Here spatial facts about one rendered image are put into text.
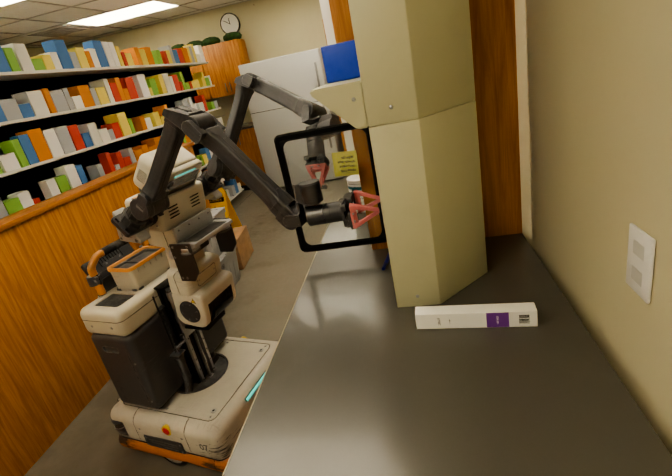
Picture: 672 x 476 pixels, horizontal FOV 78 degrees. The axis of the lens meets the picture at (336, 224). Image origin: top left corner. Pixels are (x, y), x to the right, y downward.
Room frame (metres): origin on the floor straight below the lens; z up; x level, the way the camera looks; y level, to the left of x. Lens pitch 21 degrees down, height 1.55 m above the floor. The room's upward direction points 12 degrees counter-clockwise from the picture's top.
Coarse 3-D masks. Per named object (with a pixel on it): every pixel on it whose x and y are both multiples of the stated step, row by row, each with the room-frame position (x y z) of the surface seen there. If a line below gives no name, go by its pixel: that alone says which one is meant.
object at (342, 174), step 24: (288, 144) 1.28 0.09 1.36; (312, 144) 1.26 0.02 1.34; (336, 144) 1.25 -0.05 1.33; (360, 144) 1.23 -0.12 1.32; (288, 168) 1.28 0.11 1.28; (312, 168) 1.27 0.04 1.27; (336, 168) 1.25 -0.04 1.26; (360, 168) 1.24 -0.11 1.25; (336, 192) 1.25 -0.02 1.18; (360, 216) 1.24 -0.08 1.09; (312, 240) 1.27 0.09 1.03; (336, 240) 1.26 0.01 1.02
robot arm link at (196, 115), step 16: (176, 112) 1.23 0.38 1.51; (192, 112) 1.25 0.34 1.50; (176, 128) 1.24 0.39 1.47; (160, 144) 1.29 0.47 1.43; (176, 144) 1.28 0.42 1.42; (160, 160) 1.30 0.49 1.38; (160, 176) 1.31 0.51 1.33; (144, 192) 1.33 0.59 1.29; (160, 192) 1.34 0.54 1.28; (144, 208) 1.32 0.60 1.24
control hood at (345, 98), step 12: (336, 84) 0.99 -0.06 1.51; (348, 84) 0.93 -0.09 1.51; (360, 84) 0.93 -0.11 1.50; (312, 96) 0.95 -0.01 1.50; (324, 96) 0.94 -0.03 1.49; (336, 96) 0.94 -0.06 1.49; (348, 96) 0.93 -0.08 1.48; (360, 96) 0.92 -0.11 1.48; (336, 108) 0.94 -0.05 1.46; (348, 108) 0.93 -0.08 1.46; (360, 108) 0.93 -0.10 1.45; (348, 120) 0.93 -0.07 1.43; (360, 120) 0.93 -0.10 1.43
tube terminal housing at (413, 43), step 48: (384, 0) 0.91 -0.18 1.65; (432, 0) 0.94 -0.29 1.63; (384, 48) 0.91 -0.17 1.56; (432, 48) 0.93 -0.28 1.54; (384, 96) 0.91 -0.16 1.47; (432, 96) 0.93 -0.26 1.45; (384, 144) 0.92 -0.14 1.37; (432, 144) 0.92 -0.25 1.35; (384, 192) 0.92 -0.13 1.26; (432, 192) 0.91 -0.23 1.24; (480, 192) 1.00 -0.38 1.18; (432, 240) 0.90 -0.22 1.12; (480, 240) 0.99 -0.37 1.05; (432, 288) 0.90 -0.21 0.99
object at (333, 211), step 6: (330, 204) 1.08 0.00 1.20; (336, 204) 1.08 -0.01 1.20; (342, 204) 1.04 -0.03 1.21; (324, 210) 1.07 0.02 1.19; (330, 210) 1.07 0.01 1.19; (336, 210) 1.06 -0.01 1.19; (342, 210) 1.04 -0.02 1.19; (348, 210) 1.07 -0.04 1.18; (324, 216) 1.07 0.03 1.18; (330, 216) 1.07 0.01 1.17; (336, 216) 1.06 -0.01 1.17; (342, 216) 1.04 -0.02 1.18; (330, 222) 1.08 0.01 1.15; (348, 222) 1.03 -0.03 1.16
